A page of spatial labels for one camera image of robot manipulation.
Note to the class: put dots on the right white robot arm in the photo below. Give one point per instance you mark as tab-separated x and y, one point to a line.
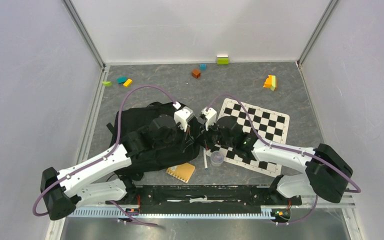
322	171

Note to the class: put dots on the black student backpack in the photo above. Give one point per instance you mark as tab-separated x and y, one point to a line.
131	120

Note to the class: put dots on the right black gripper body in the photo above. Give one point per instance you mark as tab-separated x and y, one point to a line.
215	137

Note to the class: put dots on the white blue marker pen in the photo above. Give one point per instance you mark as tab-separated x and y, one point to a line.
205	161

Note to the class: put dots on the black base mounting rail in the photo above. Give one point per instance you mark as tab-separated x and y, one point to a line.
204	199

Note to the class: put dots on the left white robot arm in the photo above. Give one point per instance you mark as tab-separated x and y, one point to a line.
95	180

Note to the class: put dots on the small blue cube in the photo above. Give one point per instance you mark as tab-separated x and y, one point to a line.
203	66

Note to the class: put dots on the green white block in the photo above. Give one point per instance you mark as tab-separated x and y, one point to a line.
222	59

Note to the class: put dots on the teal block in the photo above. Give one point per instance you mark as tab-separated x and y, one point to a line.
121	80

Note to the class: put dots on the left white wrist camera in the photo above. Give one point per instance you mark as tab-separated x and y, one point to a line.
182	115

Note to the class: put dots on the green half-round block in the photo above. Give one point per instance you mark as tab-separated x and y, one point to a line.
107	83

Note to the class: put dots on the orange stepped block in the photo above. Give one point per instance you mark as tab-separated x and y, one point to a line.
268	82

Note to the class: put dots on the yellow-green block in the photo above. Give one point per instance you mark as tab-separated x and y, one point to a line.
274	83

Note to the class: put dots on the brown spiral notebook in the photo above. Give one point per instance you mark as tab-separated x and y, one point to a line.
182	172

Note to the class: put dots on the yellow small block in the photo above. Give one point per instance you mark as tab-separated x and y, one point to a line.
127	83

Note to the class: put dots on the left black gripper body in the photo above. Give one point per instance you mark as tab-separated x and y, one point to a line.
161	143

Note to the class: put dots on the brown cube block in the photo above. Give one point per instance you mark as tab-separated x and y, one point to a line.
196	73

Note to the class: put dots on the clear paperclip jar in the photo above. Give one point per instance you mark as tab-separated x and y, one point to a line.
217	158

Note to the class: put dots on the black white chessboard mat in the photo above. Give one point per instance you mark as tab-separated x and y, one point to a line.
269	124

